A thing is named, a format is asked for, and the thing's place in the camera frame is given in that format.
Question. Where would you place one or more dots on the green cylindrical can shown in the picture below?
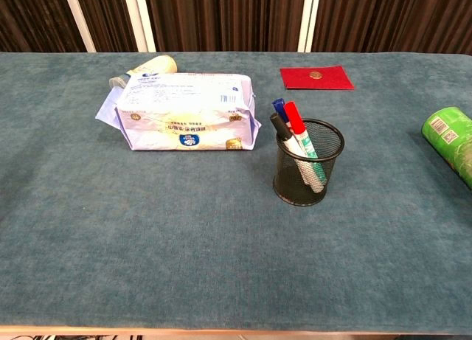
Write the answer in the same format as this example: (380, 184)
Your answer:
(451, 141)

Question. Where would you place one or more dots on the red booklet with gold emblem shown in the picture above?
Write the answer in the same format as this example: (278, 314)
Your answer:
(317, 78)

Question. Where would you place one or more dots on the blue cap marker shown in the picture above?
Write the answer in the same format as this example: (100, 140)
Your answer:
(279, 107)

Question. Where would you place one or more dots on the red cap marker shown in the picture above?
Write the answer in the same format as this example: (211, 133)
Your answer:
(299, 130)

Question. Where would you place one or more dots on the black cap marker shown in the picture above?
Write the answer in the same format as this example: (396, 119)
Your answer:
(282, 129)

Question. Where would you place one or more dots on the cream bottle with grey cap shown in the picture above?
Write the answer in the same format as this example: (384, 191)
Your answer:
(155, 68)

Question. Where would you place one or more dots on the white tissue pack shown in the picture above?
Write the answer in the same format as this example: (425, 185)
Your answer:
(184, 111)

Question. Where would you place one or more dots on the black mesh pen holder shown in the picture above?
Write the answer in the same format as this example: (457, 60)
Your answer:
(295, 185)

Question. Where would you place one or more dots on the blue-green felt table cloth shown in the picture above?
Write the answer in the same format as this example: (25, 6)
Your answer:
(184, 236)

